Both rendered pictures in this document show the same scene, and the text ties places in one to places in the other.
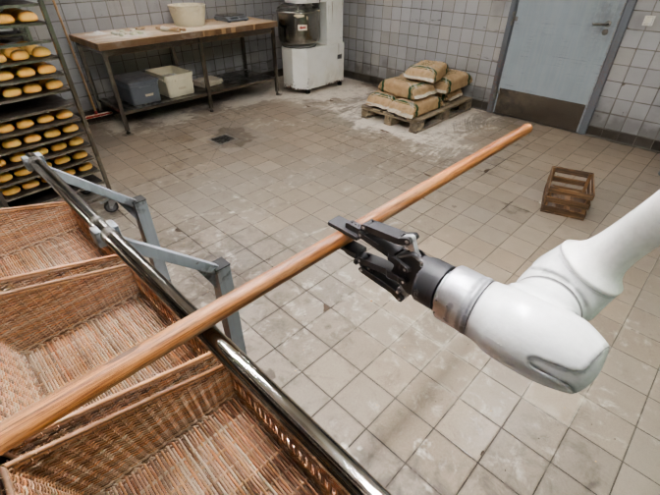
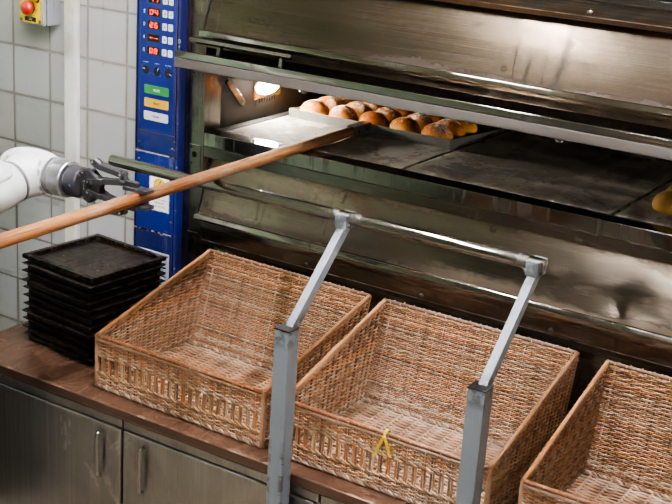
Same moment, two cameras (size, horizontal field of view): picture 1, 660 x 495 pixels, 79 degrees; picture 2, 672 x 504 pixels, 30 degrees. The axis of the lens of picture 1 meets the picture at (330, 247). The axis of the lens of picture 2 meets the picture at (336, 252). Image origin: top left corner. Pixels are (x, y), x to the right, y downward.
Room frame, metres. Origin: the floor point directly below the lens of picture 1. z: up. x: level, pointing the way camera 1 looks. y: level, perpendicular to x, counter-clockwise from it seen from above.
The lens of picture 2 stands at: (3.36, -0.22, 2.00)
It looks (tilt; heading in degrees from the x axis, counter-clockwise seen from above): 18 degrees down; 167
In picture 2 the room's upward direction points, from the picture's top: 4 degrees clockwise
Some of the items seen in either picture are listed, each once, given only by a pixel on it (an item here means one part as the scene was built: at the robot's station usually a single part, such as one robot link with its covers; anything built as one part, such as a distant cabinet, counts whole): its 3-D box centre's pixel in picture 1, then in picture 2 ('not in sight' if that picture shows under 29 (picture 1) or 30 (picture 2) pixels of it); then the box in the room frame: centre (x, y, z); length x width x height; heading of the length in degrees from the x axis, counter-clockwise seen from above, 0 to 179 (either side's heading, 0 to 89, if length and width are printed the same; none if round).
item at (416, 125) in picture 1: (417, 107); not in sight; (4.97, -1.08, 0.07); 1.20 x 0.80 x 0.14; 135
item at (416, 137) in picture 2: not in sight; (396, 118); (-0.25, 0.80, 1.20); 0.55 x 0.36 x 0.03; 46
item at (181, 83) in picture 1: (170, 81); not in sight; (5.07, 1.92, 0.35); 0.50 x 0.36 x 0.24; 47
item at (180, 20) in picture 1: (188, 15); not in sight; (5.43, 1.67, 1.01); 0.43 x 0.42 x 0.21; 135
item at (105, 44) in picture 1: (190, 68); not in sight; (5.27, 1.72, 0.45); 2.20 x 0.80 x 0.90; 135
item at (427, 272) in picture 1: (419, 275); (87, 184); (0.48, -0.14, 1.19); 0.09 x 0.07 x 0.08; 46
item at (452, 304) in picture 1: (462, 298); (63, 178); (0.43, -0.19, 1.19); 0.09 x 0.06 x 0.09; 136
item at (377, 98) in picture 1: (391, 96); not in sight; (4.89, -0.73, 0.22); 0.62 x 0.36 x 0.15; 141
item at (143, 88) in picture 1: (137, 87); not in sight; (4.77, 2.21, 0.35); 0.50 x 0.36 x 0.24; 45
